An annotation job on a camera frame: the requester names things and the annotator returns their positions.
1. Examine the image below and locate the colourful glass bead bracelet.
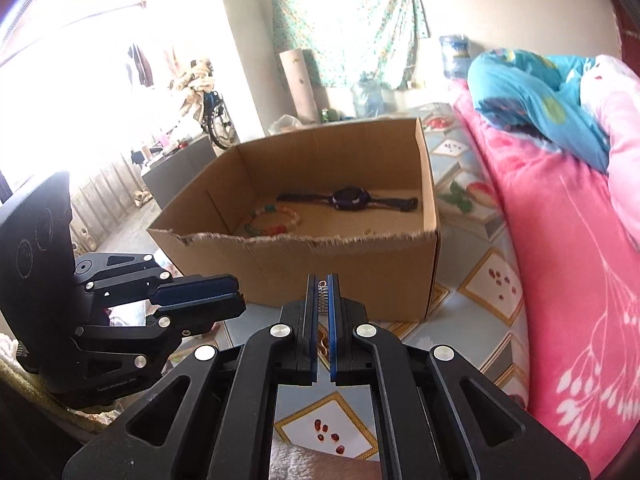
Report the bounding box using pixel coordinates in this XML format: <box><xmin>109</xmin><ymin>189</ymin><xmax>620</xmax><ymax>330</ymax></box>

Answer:
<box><xmin>242</xmin><ymin>202</ymin><xmax>302</xmax><ymax>239</ymax></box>

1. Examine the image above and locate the pink strap smartwatch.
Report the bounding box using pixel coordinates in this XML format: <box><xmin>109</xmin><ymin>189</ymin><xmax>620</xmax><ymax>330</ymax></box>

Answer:
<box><xmin>277</xmin><ymin>186</ymin><xmax>419</xmax><ymax>212</ymax></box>

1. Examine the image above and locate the small silver hair clip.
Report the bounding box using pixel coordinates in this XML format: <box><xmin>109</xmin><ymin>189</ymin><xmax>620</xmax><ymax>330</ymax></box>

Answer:
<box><xmin>317</xmin><ymin>280</ymin><xmax>330</xmax><ymax>315</ymax></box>

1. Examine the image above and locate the white fluffy towel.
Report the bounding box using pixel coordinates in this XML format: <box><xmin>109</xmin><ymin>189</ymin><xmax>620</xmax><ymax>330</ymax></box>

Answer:
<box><xmin>269</xmin><ymin>440</ymin><xmax>382</xmax><ymax>480</ymax></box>

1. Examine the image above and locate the metal balcony railing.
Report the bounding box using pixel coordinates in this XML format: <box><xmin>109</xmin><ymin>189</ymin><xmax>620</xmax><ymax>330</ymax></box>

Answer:
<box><xmin>70</xmin><ymin>155</ymin><xmax>146</xmax><ymax>255</ymax></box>

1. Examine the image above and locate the dark grey cabinet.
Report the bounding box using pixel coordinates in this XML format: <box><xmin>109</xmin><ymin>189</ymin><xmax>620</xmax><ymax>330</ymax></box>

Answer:
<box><xmin>141</xmin><ymin>134</ymin><xmax>217</xmax><ymax>209</ymax></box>

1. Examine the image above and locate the fruit pattern tablecloth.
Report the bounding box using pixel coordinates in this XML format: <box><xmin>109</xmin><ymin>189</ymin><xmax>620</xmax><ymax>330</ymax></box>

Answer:
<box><xmin>169</xmin><ymin>104</ymin><xmax>532</xmax><ymax>461</ymax></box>

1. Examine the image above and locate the bicycle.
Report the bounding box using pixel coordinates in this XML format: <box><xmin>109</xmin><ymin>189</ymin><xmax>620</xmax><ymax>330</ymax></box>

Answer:
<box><xmin>202</xmin><ymin>90</ymin><xmax>238</xmax><ymax>151</ymax></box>

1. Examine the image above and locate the brown cardboard box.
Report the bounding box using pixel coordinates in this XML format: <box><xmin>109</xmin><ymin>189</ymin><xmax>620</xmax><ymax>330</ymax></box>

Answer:
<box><xmin>149</xmin><ymin>118</ymin><xmax>440</xmax><ymax>322</ymax></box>

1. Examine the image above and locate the white plastic bag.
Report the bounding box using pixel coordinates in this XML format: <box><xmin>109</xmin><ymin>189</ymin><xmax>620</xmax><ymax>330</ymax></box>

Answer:
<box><xmin>268</xmin><ymin>114</ymin><xmax>304</xmax><ymax>136</ymax></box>

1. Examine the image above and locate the pink floral blanket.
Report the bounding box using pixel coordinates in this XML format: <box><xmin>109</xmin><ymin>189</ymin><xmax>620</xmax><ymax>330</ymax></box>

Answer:
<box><xmin>451</xmin><ymin>54</ymin><xmax>639</xmax><ymax>478</ymax></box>

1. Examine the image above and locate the cardboard tube roll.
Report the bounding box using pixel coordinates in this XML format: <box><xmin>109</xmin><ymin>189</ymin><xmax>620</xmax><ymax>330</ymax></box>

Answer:
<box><xmin>279</xmin><ymin>49</ymin><xmax>320</xmax><ymax>124</ymax></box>

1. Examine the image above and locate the green floral curtain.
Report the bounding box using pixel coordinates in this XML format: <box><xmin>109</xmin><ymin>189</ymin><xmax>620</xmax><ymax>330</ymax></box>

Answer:
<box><xmin>271</xmin><ymin>0</ymin><xmax>430</xmax><ymax>90</ymax></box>

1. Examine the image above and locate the blue patterned quilt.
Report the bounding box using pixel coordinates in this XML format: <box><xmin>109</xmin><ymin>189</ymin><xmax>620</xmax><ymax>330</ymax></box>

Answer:
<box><xmin>466</xmin><ymin>49</ymin><xmax>610</xmax><ymax>174</ymax></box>

